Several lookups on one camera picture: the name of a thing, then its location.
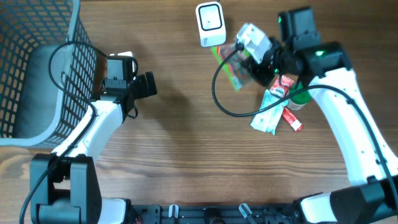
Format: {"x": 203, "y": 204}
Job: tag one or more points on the red white tissue packet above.
{"x": 281, "y": 86}

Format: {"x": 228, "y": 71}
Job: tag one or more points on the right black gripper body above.
{"x": 259, "y": 73}

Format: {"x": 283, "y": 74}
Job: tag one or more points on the green lid jar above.
{"x": 297, "y": 102}

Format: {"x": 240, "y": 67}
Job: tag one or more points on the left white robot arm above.
{"x": 64, "y": 186}

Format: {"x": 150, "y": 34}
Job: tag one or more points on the white barcode scanner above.
{"x": 211, "y": 24}

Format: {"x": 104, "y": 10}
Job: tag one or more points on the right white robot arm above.
{"x": 326, "y": 73}

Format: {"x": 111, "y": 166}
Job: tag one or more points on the teal snack packet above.
{"x": 267, "y": 121}

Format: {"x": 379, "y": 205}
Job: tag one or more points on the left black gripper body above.
{"x": 147, "y": 84}

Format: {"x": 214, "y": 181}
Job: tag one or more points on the red stick sachet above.
{"x": 291, "y": 119}

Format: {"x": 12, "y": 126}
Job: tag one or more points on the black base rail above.
{"x": 229, "y": 214}

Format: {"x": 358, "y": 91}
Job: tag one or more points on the grey plastic mesh basket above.
{"x": 47, "y": 72}

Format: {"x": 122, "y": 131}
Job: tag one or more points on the green candy bag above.
{"x": 238, "y": 75}

